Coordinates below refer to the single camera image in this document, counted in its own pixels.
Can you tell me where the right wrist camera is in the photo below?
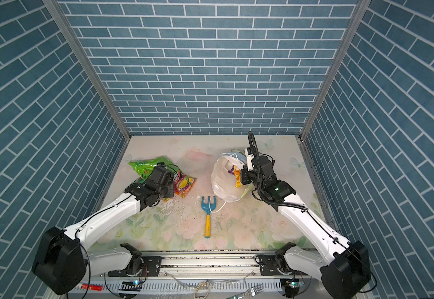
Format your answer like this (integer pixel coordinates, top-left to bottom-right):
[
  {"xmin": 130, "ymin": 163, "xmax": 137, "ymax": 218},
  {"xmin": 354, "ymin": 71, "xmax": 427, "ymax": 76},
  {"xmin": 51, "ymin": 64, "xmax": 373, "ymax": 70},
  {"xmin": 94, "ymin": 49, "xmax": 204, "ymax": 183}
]
[{"xmin": 245, "ymin": 147, "xmax": 254, "ymax": 172}]

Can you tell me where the red handled tool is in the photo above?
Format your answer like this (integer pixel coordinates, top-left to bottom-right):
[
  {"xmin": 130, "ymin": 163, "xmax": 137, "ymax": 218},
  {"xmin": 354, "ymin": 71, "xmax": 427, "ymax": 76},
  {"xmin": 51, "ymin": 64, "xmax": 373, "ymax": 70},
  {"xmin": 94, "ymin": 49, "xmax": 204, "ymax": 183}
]
[{"xmin": 79, "ymin": 284, "xmax": 103, "ymax": 292}]

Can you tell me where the metal fork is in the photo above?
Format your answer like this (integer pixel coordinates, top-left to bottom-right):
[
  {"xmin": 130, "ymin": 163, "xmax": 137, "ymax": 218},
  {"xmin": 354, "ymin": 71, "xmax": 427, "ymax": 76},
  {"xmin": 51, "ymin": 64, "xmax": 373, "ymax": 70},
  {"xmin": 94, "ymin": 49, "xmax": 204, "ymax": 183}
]
[{"xmin": 227, "ymin": 284, "xmax": 264, "ymax": 299}]

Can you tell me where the illustrated paper gift bag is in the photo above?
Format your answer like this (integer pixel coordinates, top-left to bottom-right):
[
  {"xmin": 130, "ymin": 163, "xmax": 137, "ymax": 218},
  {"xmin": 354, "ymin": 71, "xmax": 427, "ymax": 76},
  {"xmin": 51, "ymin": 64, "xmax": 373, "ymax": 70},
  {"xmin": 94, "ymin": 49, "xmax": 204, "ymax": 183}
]
[{"xmin": 211, "ymin": 149, "xmax": 254, "ymax": 213}]

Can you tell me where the yellow corn chips packet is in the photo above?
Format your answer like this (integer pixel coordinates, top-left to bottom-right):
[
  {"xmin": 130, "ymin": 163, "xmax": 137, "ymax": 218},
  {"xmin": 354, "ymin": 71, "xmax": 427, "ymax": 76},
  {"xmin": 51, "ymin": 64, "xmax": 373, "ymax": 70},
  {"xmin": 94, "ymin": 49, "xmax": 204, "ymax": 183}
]
[{"xmin": 233, "ymin": 165, "xmax": 243, "ymax": 188}]

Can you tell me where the blue yellow toy rake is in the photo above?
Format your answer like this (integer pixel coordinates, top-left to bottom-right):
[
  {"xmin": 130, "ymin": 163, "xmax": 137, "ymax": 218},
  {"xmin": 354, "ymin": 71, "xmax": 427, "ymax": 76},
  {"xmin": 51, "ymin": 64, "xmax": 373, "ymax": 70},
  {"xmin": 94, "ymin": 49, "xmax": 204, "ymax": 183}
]
[{"xmin": 201, "ymin": 196, "xmax": 216, "ymax": 239}]

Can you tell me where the beige cord loop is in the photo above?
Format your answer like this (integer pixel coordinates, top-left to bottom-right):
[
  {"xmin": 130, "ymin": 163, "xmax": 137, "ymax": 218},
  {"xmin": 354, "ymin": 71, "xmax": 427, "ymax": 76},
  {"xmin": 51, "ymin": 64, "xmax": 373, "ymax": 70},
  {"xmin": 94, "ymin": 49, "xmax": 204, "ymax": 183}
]
[{"xmin": 194, "ymin": 281, "xmax": 212, "ymax": 299}]

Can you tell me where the lemon fruit candy packet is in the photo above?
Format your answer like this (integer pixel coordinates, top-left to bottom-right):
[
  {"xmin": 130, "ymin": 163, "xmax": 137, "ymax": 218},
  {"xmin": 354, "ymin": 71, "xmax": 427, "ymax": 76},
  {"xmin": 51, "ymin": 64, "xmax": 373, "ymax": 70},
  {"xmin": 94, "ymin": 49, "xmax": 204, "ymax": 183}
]
[{"xmin": 173, "ymin": 173, "xmax": 196, "ymax": 198}]

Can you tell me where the teal red snack packet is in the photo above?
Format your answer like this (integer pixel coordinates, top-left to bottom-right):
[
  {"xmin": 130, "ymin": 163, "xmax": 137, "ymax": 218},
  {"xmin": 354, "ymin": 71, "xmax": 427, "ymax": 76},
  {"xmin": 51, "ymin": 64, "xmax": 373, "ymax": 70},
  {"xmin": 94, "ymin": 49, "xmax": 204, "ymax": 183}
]
[{"xmin": 132, "ymin": 178, "xmax": 145, "ymax": 184}]

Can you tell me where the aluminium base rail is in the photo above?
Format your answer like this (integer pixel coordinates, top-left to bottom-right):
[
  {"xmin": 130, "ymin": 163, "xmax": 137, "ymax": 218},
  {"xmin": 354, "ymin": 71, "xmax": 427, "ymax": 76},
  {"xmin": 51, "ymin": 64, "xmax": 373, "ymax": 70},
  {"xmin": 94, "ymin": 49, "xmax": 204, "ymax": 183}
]
[{"xmin": 57, "ymin": 251, "xmax": 352, "ymax": 279}]

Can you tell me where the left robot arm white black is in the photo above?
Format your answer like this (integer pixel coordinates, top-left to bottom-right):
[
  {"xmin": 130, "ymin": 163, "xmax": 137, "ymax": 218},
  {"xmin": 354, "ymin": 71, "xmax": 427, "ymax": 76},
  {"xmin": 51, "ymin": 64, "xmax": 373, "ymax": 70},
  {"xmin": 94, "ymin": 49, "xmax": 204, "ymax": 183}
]
[{"xmin": 32, "ymin": 163, "xmax": 177, "ymax": 295}]

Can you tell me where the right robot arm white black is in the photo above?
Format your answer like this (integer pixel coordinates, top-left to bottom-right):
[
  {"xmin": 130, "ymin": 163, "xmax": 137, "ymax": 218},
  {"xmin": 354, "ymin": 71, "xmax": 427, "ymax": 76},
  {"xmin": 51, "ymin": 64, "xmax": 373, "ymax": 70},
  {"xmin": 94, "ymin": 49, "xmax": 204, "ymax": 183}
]
[{"xmin": 241, "ymin": 154, "xmax": 372, "ymax": 299}]

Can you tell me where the green chips bag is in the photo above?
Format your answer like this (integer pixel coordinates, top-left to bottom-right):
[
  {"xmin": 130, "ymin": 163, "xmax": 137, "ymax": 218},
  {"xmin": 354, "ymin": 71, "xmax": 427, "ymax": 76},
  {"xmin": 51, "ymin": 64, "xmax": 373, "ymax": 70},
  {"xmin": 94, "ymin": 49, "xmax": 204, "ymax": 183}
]
[{"xmin": 128, "ymin": 156, "xmax": 172, "ymax": 179}]

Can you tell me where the white slotted cable duct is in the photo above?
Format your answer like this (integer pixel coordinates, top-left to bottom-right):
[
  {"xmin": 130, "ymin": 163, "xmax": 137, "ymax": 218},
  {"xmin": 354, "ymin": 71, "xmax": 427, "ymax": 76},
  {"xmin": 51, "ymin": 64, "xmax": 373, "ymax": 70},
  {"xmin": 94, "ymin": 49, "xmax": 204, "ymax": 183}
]
[{"xmin": 108, "ymin": 279, "xmax": 282, "ymax": 294}]

